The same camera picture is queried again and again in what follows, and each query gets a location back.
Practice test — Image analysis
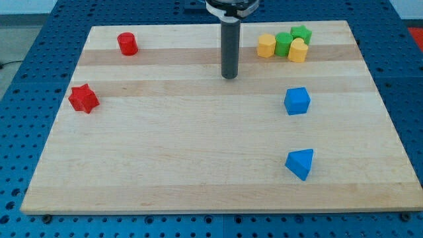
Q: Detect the robot arm flange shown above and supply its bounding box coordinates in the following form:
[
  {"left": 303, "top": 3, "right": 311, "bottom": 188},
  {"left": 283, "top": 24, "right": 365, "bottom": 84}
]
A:
[{"left": 205, "top": 0, "right": 260, "bottom": 23}]

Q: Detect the green star block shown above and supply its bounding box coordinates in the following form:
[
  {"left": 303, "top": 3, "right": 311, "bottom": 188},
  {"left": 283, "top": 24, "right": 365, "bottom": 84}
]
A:
[{"left": 290, "top": 25, "right": 312, "bottom": 45}]

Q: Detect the red star block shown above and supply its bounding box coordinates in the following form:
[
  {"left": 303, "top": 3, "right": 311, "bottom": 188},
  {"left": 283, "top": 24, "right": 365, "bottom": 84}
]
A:
[{"left": 68, "top": 83, "right": 100, "bottom": 114}]

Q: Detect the light wooden board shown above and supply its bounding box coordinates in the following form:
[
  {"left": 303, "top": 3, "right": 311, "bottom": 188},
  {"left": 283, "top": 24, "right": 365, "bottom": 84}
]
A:
[{"left": 20, "top": 20, "right": 422, "bottom": 215}]

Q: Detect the blue cube block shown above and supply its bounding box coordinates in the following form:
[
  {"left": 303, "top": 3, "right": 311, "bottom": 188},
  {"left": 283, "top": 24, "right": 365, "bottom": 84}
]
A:
[{"left": 284, "top": 87, "right": 311, "bottom": 116}]

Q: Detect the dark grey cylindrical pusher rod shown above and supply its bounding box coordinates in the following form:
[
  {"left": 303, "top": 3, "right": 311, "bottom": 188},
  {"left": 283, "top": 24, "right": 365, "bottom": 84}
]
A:
[{"left": 221, "top": 20, "right": 241, "bottom": 79}]

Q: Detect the yellow hexagon block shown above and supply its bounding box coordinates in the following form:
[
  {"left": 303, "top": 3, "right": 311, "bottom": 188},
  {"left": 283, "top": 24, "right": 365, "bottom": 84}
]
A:
[{"left": 256, "top": 34, "right": 276, "bottom": 58}]

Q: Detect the blue triangle block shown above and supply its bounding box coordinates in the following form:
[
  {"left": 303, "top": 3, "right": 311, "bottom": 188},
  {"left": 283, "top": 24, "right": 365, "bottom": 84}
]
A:
[{"left": 285, "top": 149, "right": 314, "bottom": 181}]

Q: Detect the green cylinder block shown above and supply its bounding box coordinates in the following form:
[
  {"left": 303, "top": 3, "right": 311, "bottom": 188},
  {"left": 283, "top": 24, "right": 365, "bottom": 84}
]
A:
[{"left": 275, "top": 32, "right": 293, "bottom": 57}]

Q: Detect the yellow heart block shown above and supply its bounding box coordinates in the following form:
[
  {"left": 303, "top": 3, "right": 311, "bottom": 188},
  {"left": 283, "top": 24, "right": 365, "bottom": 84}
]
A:
[{"left": 288, "top": 38, "right": 309, "bottom": 63}]

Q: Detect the red cylinder block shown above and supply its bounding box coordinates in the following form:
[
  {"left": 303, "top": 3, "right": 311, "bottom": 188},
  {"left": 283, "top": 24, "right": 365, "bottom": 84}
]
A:
[{"left": 117, "top": 32, "right": 139, "bottom": 56}]

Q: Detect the black cable on floor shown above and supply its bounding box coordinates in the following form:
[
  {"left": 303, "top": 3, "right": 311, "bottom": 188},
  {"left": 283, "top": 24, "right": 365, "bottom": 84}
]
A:
[{"left": 0, "top": 59, "right": 23, "bottom": 70}]

